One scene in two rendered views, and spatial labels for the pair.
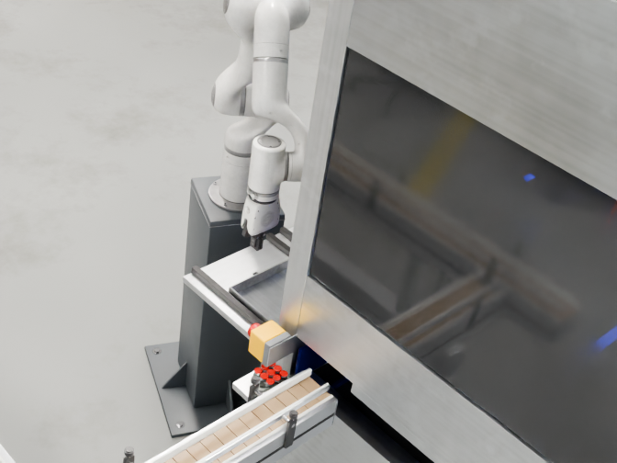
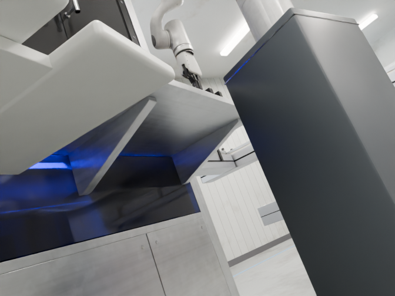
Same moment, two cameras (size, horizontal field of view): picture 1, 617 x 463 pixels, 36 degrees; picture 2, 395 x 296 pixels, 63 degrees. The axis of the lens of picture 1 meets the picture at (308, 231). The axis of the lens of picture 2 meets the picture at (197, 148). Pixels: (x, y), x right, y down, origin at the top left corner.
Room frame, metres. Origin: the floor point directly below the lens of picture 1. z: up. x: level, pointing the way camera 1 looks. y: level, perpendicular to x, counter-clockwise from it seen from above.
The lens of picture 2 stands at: (3.18, -0.19, 0.50)
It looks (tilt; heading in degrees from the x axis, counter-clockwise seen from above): 15 degrees up; 169
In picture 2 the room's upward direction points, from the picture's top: 21 degrees counter-clockwise
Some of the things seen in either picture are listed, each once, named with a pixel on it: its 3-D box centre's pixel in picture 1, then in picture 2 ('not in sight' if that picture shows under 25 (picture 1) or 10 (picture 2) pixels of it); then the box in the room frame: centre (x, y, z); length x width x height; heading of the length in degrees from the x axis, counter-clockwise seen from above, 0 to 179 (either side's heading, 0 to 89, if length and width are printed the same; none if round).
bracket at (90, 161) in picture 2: not in sight; (114, 150); (2.34, -0.24, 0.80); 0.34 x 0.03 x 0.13; 49
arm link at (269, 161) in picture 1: (268, 163); (176, 37); (2.01, 0.13, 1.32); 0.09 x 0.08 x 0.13; 103
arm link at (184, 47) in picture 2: (263, 189); (184, 53); (2.01, 0.13, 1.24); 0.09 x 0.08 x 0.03; 139
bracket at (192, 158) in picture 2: not in sight; (210, 153); (1.96, 0.09, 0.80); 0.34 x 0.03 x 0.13; 49
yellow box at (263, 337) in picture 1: (268, 343); not in sight; (1.71, 0.05, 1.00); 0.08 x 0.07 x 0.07; 49
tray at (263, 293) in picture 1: (304, 307); not in sight; (1.97, -0.02, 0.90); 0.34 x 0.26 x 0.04; 49
